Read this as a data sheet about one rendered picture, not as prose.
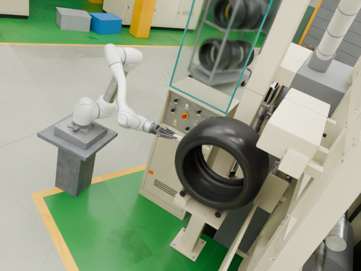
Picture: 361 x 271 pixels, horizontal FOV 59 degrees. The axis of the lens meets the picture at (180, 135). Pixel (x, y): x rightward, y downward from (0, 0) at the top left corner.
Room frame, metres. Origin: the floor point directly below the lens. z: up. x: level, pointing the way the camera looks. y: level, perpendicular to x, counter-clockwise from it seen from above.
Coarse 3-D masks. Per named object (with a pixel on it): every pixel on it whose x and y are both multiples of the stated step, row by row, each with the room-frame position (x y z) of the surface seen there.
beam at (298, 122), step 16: (288, 96) 1.75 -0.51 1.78; (304, 96) 1.83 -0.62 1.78; (288, 112) 1.52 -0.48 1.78; (304, 112) 1.59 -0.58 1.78; (320, 112) 1.66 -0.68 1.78; (272, 128) 1.33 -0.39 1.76; (288, 128) 1.34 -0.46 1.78; (304, 128) 1.40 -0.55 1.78; (320, 128) 1.46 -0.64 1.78; (256, 144) 1.35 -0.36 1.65; (272, 144) 1.32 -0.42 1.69; (288, 144) 1.30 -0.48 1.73; (304, 144) 1.28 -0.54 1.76
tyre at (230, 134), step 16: (208, 128) 1.71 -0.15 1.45; (224, 128) 1.70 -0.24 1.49; (240, 128) 1.76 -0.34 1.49; (192, 144) 1.68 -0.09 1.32; (208, 144) 1.64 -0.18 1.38; (224, 144) 1.62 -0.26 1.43; (240, 144) 1.62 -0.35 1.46; (176, 160) 1.70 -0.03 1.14; (192, 160) 1.93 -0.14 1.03; (240, 160) 1.58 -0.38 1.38; (256, 160) 1.60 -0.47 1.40; (192, 176) 1.83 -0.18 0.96; (208, 176) 1.90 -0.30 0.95; (256, 176) 1.56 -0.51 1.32; (192, 192) 1.64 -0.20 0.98; (208, 192) 1.77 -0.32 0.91; (224, 192) 1.81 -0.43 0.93; (240, 192) 1.78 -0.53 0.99; (256, 192) 1.56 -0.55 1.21; (224, 208) 1.57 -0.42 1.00
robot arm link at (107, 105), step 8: (128, 48) 2.35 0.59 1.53; (128, 56) 2.30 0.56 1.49; (136, 56) 2.36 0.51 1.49; (128, 64) 2.31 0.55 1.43; (136, 64) 2.37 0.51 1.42; (128, 72) 2.40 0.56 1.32; (112, 80) 2.38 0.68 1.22; (112, 88) 2.38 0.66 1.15; (104, 96) 2.41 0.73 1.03; (112, 96) 2.39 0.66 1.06; (104, 104) 2.38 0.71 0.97; (112, 104) 2.42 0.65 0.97; (104, 112) 2.38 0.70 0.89; (112, 112) 2.45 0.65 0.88
